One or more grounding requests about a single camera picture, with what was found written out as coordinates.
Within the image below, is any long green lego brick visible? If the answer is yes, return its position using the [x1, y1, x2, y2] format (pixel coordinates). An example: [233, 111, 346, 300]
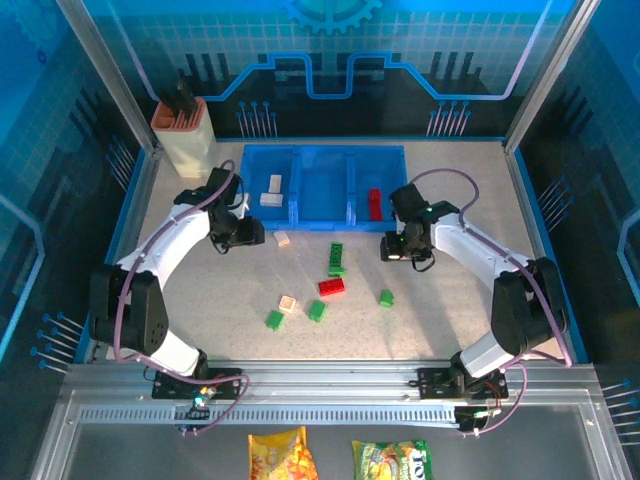
[327, 241, 347, 278]

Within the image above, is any white knife block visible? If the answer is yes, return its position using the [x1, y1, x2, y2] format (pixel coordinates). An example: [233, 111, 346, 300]
[150, 97, 217, 179]

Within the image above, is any yellow snack bag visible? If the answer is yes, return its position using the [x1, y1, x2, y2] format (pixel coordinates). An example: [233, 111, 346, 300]
[248, 425, 320, 480]

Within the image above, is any green snack bag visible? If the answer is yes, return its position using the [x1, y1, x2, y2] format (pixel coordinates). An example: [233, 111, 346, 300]
[351, 439, 434, 480]

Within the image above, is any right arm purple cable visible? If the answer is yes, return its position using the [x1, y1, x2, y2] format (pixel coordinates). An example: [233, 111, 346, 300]
[409, 168, 574, 439]

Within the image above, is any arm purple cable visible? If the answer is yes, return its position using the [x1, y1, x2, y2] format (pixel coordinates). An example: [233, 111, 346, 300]
[409, 168, 574, 439]
[112, 158, 251, 436]

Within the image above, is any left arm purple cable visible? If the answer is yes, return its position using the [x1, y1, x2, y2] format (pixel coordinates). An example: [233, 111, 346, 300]
[112, 158, 251, 436]

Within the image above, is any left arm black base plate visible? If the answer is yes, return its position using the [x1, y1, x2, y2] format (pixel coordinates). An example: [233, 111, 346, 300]
[151, 367, 244, 401]

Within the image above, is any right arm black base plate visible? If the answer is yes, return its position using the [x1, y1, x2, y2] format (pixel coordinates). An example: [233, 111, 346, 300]
[417, 367, 509, 401]

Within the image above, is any aluminium frame rail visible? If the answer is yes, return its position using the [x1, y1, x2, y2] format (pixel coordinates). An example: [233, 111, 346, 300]
[59, 359, 601, 434]

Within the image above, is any aluminium frame post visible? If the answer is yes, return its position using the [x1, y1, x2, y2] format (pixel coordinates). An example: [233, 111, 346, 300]
[502, 0, 601, 154]
[54, 0, 164, 151]

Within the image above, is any grey slotted cable duct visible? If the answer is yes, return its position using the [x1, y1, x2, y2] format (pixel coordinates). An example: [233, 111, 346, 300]
[77, 404, 459, 426]

